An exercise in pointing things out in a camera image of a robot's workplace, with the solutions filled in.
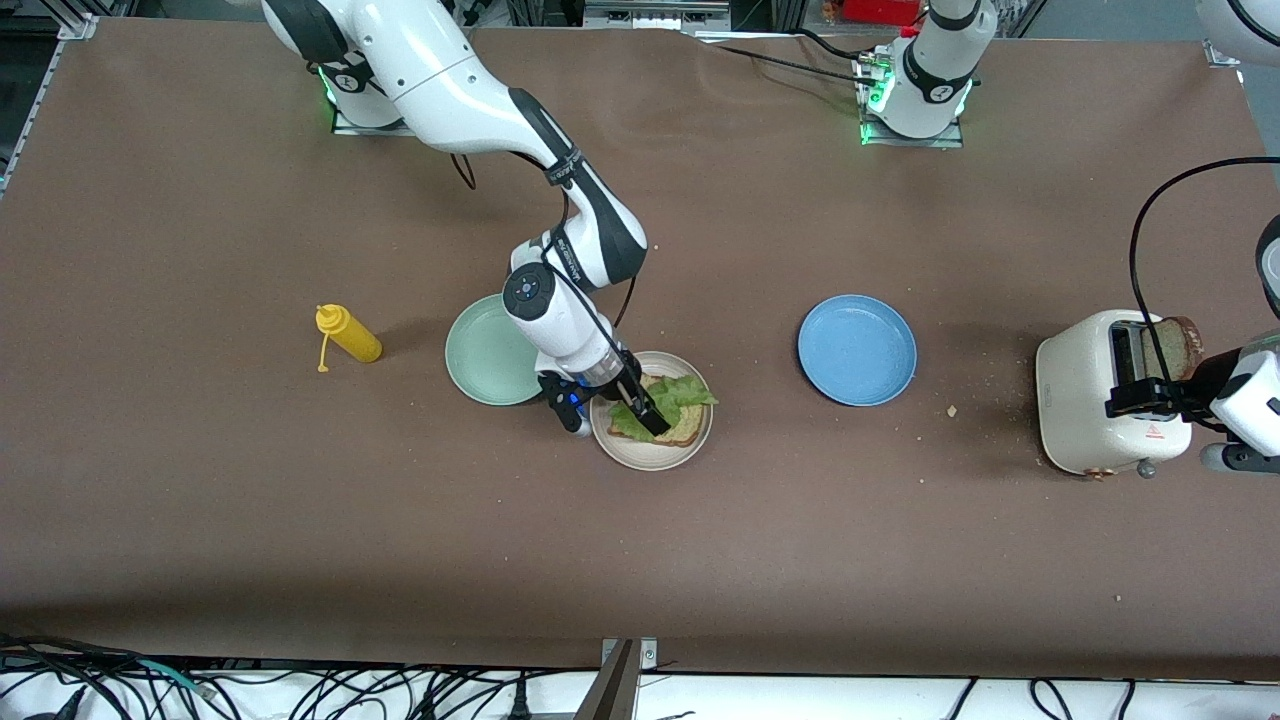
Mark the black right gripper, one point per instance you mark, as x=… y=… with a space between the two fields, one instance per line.
x=626 y=384

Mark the metal bracket with beam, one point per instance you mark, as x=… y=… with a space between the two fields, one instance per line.
x=615 y=690

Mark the light brown bread slice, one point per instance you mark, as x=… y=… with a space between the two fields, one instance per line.
x=685 y=430

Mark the silver frame with black box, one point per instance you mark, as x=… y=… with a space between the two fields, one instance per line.
x=655 y=12

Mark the dark crust bread slice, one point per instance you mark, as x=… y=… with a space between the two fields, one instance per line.
x=1175 y=345

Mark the light green plate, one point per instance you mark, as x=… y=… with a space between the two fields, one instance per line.
x=485 y=350

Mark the long aluminium table rail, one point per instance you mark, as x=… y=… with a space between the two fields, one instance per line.
x=40 y=95

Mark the yellow mustard squeeze bottle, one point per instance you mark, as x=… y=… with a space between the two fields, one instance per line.
x=352 y=338

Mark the green lettuce leaf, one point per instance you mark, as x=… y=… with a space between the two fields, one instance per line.
x=685 y=395

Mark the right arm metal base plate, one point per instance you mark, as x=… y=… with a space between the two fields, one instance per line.
x=355 y=128

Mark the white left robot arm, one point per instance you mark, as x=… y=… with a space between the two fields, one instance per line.
x=935 y=80

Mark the blue plate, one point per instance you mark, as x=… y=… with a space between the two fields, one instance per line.
x=857 y=350

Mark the beige plate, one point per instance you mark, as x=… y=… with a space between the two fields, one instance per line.
x=645 y=458

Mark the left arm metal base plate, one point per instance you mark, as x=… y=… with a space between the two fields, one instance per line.
x=910 y=142

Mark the white toaster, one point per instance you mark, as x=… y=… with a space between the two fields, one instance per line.
x=1075 y=400

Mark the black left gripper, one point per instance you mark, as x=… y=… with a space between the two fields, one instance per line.
x=1203 y=383

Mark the red box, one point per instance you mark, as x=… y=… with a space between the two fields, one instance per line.
x=870 y=10

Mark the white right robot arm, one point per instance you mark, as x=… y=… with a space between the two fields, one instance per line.
x=440 y=70

